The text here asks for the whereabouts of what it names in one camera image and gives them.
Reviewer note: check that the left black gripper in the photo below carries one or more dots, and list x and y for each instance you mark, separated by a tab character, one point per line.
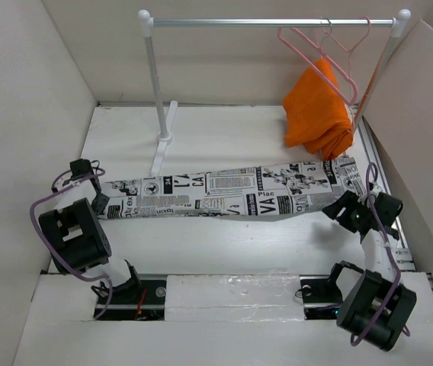
101	204

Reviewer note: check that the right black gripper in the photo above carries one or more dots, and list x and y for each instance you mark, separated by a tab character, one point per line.
349	200

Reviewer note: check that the newspaper print trousers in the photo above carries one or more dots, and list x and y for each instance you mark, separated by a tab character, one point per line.
260	191

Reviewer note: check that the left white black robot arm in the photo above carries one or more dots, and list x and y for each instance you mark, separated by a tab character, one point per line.
68	223

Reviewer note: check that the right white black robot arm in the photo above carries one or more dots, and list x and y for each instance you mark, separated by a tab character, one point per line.
378	307

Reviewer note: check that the orange garment on hanger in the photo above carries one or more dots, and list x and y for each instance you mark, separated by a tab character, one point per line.
316	116

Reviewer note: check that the white metal clothes rack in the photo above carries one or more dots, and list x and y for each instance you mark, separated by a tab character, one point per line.
166	118

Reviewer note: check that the aluminium rail right side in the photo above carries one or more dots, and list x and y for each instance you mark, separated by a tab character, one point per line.
376	183

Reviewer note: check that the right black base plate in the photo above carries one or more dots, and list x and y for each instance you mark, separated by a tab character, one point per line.
320	296

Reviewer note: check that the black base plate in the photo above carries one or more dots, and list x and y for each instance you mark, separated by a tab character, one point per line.
320	296
143	305

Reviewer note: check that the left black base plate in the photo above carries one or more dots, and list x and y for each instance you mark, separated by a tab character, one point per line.
143	305

